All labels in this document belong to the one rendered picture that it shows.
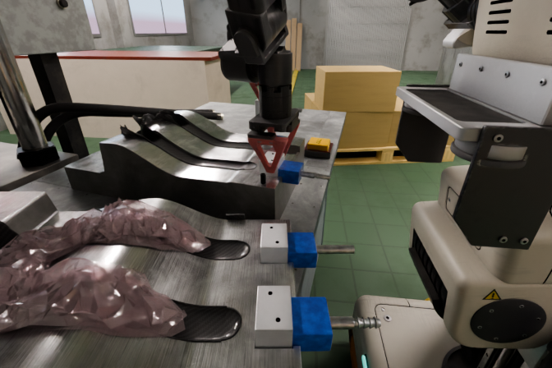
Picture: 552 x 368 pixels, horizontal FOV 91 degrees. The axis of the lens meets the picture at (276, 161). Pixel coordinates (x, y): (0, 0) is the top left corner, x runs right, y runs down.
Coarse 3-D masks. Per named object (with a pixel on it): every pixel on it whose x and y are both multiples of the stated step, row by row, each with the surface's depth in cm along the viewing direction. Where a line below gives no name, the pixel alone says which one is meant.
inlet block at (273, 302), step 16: (272, 288) 30; (288, 288) 30; (256, 304) 28; (272, 304) 28; (288, 304) 28; (304, 304) 29; (320, 304) 29; (256, 320) 26; (272, 320) 26; (288, 320) 26; (304, 320) 28; (320, 320) 28; (336, 320) 29; (352, 320) 29; (368, 320) 29; (256, 336) 26; (272, 336) 26; (288, 336) 26; (304, 336) 27; (320, 336) 27
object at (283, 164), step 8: (272, 152) 54; (272, 160) 51; (280, 160) 52; (280, 168) 51; (288, 168) 51; (296, 168) 51; (280, 176) 51; (288, 176) 51; (296, 176) 50; (304, 176) 51; (312, 176) 51; (320, 176) 51; (328, 176) 50; (296, 184) 51
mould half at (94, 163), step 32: (160, 128) 63; (96, 160) 64; (128, 160) 55; (160, 160) 55; (256, 160) 57; (288, 160) 57; (96, 192) 62; (128, 192) 59; (160, 192) 56; (192, 192) 53; (224, 192) 51; (256, 192) 48; (288, 192) 58
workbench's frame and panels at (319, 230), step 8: (344, 120) 120; (336, 152) 90; (328, 184) 72; (320, 208) 59; (320, 216) 125; (320, 224) 131; (320, 232) 137; (320, 240) 144; (304, 272) 45; (312, 272) 120; (304, 280) 93; (312, 280) 126; (304, 288) 96; (304, 296) 99
